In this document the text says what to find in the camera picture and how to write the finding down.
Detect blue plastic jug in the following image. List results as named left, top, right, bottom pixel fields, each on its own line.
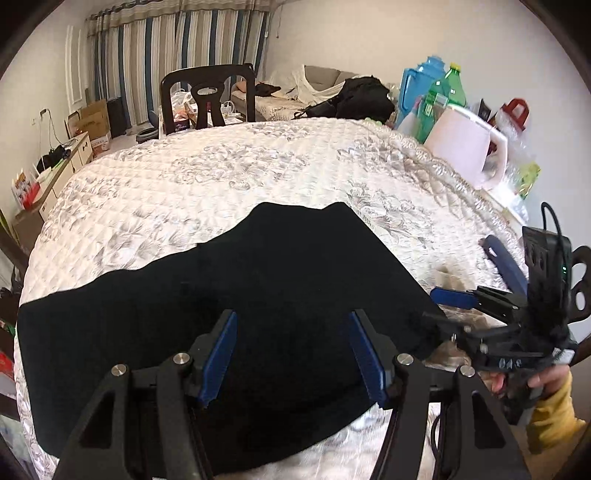
left=396, top=55, right=446, bottom=126

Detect striped blue beige curtain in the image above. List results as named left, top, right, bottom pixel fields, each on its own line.
left=86, top=1, right=274, bottom=126

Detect black bag on sofa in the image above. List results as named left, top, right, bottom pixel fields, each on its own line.
left=294, top=76, right=396, bottom=123

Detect red white product box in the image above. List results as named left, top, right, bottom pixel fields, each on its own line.
left=11, top=170, right=41, bottom=210

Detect person's right hand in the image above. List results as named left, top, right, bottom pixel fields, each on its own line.
left=484, top=363, right=574, bottom=393

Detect green plastic bottle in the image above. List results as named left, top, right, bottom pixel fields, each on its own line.
left=416, top=63, right=467, bottom=143

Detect red handled clear bag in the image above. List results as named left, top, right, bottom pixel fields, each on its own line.
left=489, top=98, right=531, bottom=166

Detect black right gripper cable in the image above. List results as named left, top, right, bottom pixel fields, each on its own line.
left=540, top=201, right=574, bottom=278

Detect white quilted bedspread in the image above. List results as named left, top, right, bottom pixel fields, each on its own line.
left=13, top=117, right=532, bottom=480

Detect black pants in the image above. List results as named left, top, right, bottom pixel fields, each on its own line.
left=17, top=203, right=439, bottom=474

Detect white low tv cabinet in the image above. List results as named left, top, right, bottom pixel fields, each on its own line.
left=11, top=131, right=96, bottom=252

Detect yellow right sleeve forearm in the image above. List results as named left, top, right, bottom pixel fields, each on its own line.
left=526, top=373, right=586, bottom=454

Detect white electric kettle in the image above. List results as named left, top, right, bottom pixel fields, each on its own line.
left=424, top=104, right=508, bottom=190

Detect beige sofa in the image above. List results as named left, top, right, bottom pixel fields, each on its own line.
left=256, top=65, right=359, bottom=122

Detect cardboard box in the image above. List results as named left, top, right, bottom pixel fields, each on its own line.
left=65, top=99, right=111, bottom=155

